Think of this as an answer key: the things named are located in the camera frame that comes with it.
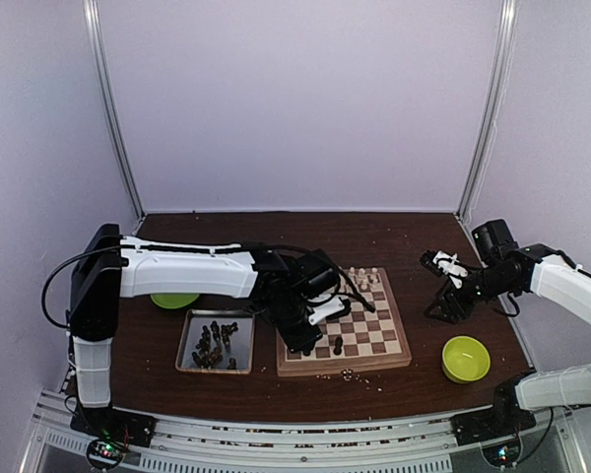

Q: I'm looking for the green bowl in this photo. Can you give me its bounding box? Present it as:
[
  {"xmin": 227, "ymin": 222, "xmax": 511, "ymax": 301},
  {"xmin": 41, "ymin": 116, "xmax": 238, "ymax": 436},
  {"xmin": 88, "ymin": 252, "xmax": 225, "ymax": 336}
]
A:
[{"xmin": 441, "ymin": 336, "xmax": 492, "ymax": 384}]

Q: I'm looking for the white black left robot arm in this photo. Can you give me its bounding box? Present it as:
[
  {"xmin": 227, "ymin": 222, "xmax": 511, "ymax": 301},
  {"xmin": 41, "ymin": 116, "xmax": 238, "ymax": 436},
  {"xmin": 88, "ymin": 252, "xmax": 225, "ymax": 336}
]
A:
[{"xmin": 60, "ymin": 224, "xmax": 345, "ymax": 438}]

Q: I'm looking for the wooden chess board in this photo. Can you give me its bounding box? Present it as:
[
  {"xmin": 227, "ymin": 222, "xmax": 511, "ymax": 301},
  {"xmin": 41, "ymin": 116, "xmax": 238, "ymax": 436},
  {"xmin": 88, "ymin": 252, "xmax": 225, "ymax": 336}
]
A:
[{"xmin": 276, "ymin": 267, "xmax": 413, "ymax": 377}]

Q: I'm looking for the right aluminium post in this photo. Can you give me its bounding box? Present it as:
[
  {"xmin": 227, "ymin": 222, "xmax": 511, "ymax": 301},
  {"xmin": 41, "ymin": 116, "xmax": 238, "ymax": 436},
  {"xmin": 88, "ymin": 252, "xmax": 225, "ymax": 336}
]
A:
[{"xmin": 456, "ymin": 0, "xmax": 519, "ymax": 225}]

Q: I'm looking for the pile of dark chess pieces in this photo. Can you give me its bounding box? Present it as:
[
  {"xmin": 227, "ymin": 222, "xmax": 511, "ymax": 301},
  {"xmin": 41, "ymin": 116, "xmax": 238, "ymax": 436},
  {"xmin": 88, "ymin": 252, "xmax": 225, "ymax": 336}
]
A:
[{"xmin": 191, "ymin": 320, "xmax": 238, "ymax": 371}]

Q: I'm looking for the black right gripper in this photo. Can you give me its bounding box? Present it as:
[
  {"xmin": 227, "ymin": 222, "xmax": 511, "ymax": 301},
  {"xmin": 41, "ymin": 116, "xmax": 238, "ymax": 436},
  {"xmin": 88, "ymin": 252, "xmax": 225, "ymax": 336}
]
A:
[{"xmin": 424, "ymin": 264, "xmax": 515, "ymax": 325}]

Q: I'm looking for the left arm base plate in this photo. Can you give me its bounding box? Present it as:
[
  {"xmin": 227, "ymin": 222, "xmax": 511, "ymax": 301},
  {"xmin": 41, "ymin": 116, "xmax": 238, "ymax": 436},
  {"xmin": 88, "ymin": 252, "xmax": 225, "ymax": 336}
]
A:
[{"xmin": 70, "ymin": 404, "xmax": 157, "ymax": 447}]

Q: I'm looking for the dark chess piece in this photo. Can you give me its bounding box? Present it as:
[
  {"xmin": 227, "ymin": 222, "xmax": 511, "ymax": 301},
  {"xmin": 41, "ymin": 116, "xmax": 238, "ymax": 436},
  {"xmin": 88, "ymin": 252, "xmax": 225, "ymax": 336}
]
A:
[{"xmin": 333, "ymin": 336, "xmax": 344, "ymax": 357}]

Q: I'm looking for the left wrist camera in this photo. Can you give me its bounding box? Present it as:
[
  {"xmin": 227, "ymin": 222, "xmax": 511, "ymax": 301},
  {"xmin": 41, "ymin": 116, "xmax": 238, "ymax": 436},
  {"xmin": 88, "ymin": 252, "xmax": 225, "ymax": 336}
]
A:
[{"xmin": 307, "ymin": 296, "xmax": 351, "ymax": 325}]

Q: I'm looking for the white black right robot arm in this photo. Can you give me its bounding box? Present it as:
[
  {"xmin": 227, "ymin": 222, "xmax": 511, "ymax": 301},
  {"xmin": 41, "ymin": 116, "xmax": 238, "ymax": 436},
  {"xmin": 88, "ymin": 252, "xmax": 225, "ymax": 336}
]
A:
[{"xmin": 420, "ymin": 219, "xmax": 591, "ymax": 436}]

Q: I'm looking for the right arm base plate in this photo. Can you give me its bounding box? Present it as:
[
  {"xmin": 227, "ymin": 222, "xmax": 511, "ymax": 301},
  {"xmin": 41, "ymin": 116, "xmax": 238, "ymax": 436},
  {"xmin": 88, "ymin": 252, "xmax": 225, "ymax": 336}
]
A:
[{"xmin": 450, "ymin": 406, "xmax": 537, "ymax": 446}]

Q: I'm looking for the green plate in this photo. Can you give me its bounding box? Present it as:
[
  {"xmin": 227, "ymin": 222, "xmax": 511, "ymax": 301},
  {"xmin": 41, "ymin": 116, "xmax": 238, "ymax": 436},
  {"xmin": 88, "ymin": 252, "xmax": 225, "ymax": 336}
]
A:
[{"xmin": 150, "ymin": 294, "xmax": 199, "ymax": 310}]

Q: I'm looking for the left aluminium post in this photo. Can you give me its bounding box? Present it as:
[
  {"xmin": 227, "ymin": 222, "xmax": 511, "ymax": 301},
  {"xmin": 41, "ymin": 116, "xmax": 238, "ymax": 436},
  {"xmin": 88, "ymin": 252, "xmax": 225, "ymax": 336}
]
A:
[{"xmin": 83, "ymin": 0, "xmax": 146, "ymax": 220}]

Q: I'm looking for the aluminium post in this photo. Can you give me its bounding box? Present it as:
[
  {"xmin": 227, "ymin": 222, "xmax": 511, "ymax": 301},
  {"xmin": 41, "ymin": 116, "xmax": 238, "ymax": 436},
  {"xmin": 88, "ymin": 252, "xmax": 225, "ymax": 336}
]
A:
[
  {"xmin": 83, "ymin": 0, "xmax": 146, "ymax": 220},
  {"xmin": 456, "ymin": 0, "xmax": 519, "ymax": 225}
]

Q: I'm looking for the aluminium front rail frame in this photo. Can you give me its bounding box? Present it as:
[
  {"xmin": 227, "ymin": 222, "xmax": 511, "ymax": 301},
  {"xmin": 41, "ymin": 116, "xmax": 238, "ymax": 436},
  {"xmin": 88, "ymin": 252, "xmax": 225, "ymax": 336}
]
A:
[{"xmin": 19, "ymin": 386, "xmax": 587, "ymax": 473}]

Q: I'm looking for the metal tray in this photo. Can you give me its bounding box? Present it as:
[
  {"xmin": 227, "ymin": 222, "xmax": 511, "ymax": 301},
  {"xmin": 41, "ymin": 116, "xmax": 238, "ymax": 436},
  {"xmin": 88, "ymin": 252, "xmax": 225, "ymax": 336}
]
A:
[{"xmin": 174, "ymin": 309, "xmax": 255, "ymax": 374}]

